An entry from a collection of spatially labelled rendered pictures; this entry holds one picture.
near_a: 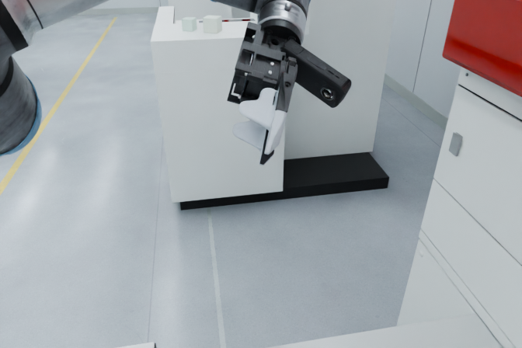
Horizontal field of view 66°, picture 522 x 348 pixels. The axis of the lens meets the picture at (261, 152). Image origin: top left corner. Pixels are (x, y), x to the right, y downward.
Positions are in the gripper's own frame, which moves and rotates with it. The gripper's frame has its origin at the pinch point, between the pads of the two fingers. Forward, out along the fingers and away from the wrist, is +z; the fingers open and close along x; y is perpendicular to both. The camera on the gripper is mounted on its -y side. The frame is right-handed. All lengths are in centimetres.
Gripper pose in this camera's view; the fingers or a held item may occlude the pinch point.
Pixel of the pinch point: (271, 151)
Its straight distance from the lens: 50.2
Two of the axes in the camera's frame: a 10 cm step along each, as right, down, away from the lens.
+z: -1.7, 8.3, -5.3
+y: -9.6, -2.6, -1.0
